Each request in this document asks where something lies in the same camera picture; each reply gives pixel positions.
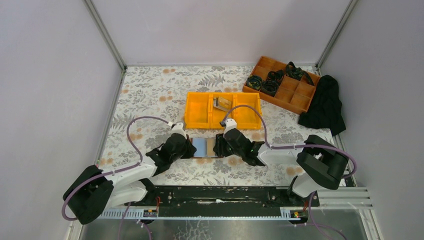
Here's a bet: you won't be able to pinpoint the rolled tie dark brown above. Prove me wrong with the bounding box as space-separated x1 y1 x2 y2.
260 80 280 97

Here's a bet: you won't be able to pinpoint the rolled tie dark orange pattern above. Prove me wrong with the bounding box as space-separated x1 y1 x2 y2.
266 69 285 85

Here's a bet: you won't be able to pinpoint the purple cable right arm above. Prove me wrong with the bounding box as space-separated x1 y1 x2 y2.
221 104 358 180

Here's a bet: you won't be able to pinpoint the rolled tie green yellow pattern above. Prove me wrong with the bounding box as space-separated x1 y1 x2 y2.
246 75 263 91

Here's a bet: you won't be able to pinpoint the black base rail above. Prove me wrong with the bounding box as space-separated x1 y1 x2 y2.
124 185 321 219

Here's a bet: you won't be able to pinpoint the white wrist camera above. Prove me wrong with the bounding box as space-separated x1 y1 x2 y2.
170 122 187 137
220 118 237 131

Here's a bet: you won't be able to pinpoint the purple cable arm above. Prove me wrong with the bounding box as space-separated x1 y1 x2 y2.
221 104 358 180
61 115 176 222

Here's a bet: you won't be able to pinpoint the loose dark floral tie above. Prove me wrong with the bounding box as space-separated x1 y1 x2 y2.
285 61 315 86

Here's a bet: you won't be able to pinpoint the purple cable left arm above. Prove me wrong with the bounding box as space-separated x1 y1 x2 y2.
61 115 176 222

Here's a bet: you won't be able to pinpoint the black cloth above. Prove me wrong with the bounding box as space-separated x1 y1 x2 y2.
298 74 346 136

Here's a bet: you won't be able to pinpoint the gold VIP credit card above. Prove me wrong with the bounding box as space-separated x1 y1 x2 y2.
215 96 233 111

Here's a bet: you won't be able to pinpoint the yellow plastic bin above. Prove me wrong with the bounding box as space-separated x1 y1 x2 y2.
233 92 262 130
210 92 235 130
184 92 212 129

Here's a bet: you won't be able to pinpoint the brown leather card holder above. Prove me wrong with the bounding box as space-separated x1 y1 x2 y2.
190 137 218 159

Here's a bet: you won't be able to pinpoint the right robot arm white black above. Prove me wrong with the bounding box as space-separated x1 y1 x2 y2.
213 129 349 199

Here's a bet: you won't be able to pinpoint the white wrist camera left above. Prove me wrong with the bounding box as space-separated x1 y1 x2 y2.
170 122 187 137

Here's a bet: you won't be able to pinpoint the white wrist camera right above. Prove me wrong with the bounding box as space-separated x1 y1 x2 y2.
220 118 237 131

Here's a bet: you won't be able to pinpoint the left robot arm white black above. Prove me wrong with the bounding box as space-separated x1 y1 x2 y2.
61 133 197 225

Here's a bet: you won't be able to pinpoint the wooden compartment tray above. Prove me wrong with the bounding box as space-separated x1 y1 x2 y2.
242 56 321 115

